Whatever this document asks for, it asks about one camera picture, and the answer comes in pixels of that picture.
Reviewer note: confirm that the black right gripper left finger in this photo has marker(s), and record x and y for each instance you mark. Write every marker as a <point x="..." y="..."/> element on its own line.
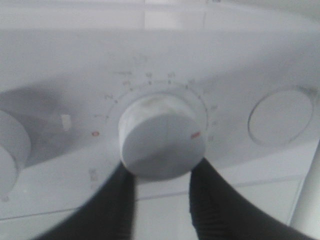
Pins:
<point x="109" y="215"/>

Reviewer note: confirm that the white microwave knob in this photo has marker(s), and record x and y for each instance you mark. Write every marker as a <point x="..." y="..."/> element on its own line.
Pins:
<point x="15" y="148"/>
<point x="160" y="137"/>

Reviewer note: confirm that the round white door button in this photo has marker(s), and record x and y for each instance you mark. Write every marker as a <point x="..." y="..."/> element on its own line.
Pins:
<point x="283" y="115"/>

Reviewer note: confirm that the white microwave oven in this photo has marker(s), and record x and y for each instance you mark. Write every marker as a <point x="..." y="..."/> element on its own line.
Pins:
<point x="70" y="68"/>

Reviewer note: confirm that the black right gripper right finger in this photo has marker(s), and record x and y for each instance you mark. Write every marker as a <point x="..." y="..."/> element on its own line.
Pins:
<point x="219" y="212"/>

